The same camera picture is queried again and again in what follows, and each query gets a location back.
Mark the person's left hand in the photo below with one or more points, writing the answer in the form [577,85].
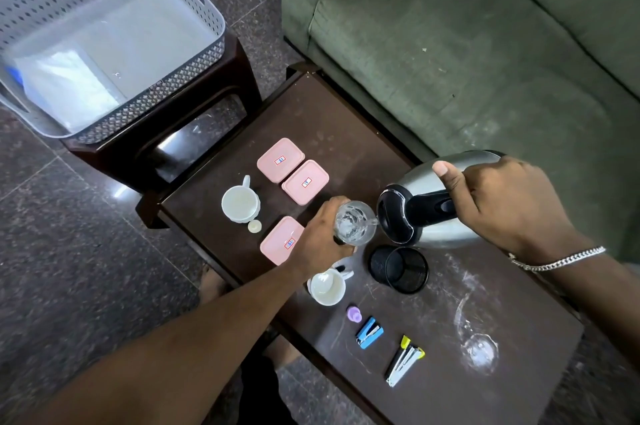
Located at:
[315,239]

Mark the person's right hand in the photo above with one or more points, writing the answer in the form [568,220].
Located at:
[515,204]

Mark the person's right thumb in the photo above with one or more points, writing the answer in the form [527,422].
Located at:
[449,180]

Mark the person's left thumb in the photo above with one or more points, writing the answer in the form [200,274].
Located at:
[345,250]

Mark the clear drinking glass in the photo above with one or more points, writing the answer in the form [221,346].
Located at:
[357,225]

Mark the stainless steel kettle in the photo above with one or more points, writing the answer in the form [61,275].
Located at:
[415,179]

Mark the person's left forearm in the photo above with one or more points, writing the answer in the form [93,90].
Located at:
[175,349]

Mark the person's right forearm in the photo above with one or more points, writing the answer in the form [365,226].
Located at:
[595,299]

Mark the white plain mug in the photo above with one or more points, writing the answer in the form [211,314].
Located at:
[327,285]

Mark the black mesh pen holder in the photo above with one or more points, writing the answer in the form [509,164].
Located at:
[400,269]

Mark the small purple cap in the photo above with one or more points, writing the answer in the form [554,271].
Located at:
[354,314]

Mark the pink lidded container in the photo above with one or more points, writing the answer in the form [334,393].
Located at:
[280,160]
[280,242]
[305,182]

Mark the blue stapler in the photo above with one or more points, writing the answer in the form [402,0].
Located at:
[369,333]

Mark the small white cap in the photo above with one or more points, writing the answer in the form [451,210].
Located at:
[254,226]

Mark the white ribbed cup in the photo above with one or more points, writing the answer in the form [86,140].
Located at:
[240,204]

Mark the yellow and white stapler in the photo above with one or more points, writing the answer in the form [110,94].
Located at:
[402,363]

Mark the green fabric sofa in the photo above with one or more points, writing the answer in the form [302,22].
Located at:
[475,49]

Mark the clear wine glass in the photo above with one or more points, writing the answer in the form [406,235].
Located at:
[477,347]

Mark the black shorts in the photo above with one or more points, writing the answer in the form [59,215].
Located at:
[265,394]

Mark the dark brown plastic stool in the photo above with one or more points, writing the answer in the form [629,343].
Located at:
[200,114]

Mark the grey perforated plastic basket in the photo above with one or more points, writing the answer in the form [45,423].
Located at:
[115,39]

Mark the clear plastic bag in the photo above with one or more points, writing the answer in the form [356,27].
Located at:
[70,89]

